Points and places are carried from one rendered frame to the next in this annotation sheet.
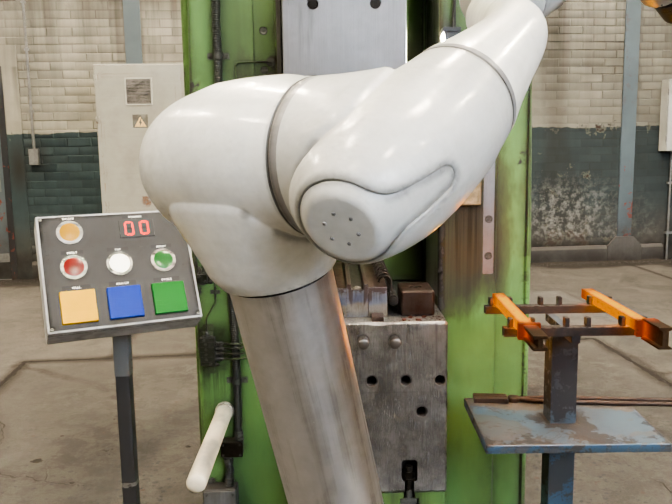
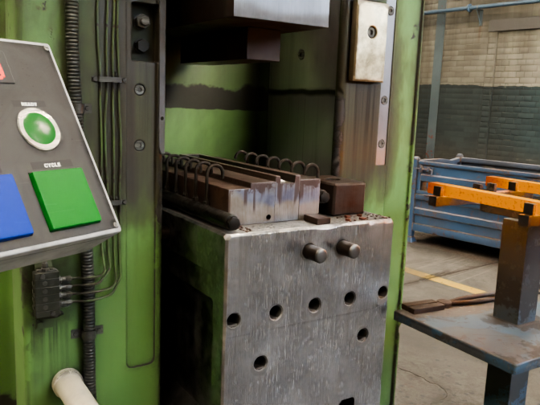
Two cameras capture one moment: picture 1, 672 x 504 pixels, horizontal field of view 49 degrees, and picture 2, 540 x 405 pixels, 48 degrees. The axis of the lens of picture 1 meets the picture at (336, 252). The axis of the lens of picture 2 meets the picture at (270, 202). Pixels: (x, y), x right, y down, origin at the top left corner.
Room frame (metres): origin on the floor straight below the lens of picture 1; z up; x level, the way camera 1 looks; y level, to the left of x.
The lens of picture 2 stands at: (0.92, 0.57, 1.14)
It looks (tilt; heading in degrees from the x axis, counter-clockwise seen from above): 10 degrees down; 327
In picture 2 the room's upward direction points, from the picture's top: 2 degrees clockwise
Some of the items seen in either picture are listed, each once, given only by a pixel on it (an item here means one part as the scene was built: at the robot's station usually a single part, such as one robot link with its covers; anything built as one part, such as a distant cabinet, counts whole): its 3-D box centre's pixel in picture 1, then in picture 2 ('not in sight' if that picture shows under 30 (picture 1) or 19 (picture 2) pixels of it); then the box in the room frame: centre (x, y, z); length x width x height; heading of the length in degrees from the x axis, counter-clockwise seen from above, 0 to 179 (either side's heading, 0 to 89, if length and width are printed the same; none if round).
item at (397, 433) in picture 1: (366, 374); (238, 298); (2.05, -0.08, 0.69); 0.56 x 0.38 x 0.45; 0
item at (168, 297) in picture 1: (169, 297); (64, 199); (1.67, 0.39, 1.01); 0.07 x 0.05 x 0.07; 115
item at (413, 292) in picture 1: (415, 298); (331, 194); (1.89, -0.21, 0.95); 0.12 x 0.08 x 0.06; 0
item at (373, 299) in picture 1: (346, 284); (221, 183); (2.04, -0.03, 0.96); 0.42 x 0.20 x 0.09; 0
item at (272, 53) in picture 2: not in sight; (226, 48); (2.08, -0.05, 1.24); 0.30 x 0.07 x 0.06; 0
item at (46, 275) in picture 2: (211, 350); (51, 292); (1.95, 0.34, 0.80); 0.06 x 0.03 x 0.14; 90
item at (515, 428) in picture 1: (559, 422); (513, 322); (1.65, -0.52, 0.70); 0.40 x 0.30 x 0.02; 89
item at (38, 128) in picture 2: (163, 259); (38, 128); (1.71, 0.41, 1.09); 0.05 x 0.03 x 0.04; 90
